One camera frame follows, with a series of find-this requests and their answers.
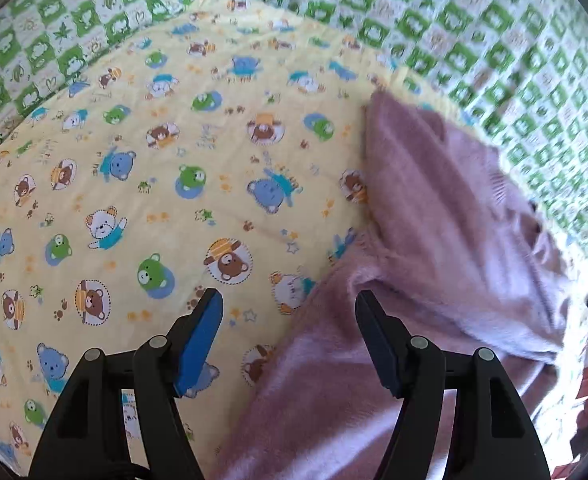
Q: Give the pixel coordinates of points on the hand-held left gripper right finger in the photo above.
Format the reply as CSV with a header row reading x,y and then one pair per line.
x,y
381,345

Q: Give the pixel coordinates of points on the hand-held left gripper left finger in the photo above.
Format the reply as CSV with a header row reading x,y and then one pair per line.
x,y
201,340

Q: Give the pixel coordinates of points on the purple towel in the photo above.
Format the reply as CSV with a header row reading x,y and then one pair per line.
x,y
423,210

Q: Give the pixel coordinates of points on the yellow bear print blanket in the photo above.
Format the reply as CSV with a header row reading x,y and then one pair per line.
x,y
174,85

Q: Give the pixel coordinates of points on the green checked bed sheet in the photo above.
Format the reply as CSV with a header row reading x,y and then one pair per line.
x,y
473,35

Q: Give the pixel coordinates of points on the green checked pillow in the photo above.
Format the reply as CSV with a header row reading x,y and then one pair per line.
x,y
49,35

